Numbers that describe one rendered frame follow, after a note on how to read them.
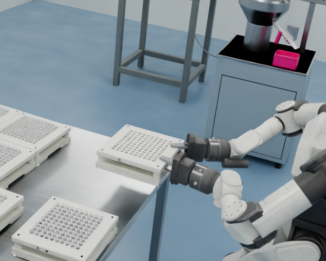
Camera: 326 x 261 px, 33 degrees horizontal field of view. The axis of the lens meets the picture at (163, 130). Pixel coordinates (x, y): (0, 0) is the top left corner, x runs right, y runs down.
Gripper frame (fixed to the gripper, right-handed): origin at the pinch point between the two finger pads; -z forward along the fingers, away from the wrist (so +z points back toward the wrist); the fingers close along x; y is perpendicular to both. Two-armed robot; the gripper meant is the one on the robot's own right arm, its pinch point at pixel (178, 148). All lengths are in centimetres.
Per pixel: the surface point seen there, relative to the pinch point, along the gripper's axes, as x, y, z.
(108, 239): 15.0, -32.4, -27.2
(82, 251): 10, -43, -36
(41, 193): 18, -3, -48
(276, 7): -8, 176, 102
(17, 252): 16, -37, -55
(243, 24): 81, 428, 176
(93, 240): 10, -38, -32
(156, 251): 66, 19, 3
